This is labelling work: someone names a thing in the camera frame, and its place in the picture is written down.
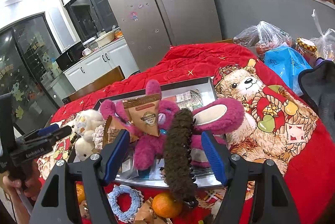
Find wooden chair back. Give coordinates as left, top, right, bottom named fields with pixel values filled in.
left=62, top=66, right=125, bottom=105

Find pink strawberry bear plush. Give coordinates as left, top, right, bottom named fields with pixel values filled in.
left=99, top=79, right=245, bottom=171

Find orange tangerine left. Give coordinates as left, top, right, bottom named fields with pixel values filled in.
left=152, top=192, right=183, bottom=218

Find red plush bear blanket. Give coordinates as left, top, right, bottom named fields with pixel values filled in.
left=52, top=43, right=334, bottom=223

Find person's left hand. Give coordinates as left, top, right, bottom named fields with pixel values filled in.
left=2, top=160, right=43, bottom=202

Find white kitchen cabinet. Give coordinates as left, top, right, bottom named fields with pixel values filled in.
left=63, top=38, right=139, bottom=90

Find dark grey fabric item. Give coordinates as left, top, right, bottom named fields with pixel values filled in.
left=298, top=58, right=335, bottom=139

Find cream plush toy upper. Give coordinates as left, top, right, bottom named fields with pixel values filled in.
left=74, top=109, right=105, bottom=161

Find dark rectangular tray box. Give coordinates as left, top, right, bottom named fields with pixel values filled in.
left=67, top=76, right=231, bottom=190

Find black microwave oven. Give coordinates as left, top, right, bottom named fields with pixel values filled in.
left=56, top=41, right=85, bottom=71

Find blue plastic bag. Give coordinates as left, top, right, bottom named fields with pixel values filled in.
left=264, top=44, right=312, bottom=96

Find brown triangular snack packet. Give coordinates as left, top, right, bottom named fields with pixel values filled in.
left=123, top=93, right=162, bottom=137

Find dark brown fuzzy hair claw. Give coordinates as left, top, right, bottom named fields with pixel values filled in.
left=163, top=109, right=198, bottom=209

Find brown snack packets in tray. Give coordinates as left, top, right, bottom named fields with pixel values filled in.
left=102, top=116, right=132, bottom=147

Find light blue knitted scrunchie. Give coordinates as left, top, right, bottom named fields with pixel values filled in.
left=107, top=184, right=144, bottom=223

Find small brown snack packet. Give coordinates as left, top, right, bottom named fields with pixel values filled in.
left=133, top=197, right=161, bottom=224

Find brown wooden bead bracelet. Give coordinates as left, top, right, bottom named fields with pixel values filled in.
left=66, top=131, right=79, bottom=159

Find clear plastic bag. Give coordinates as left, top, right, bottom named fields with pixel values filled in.
left=233, top=21, right=296, bottom=60

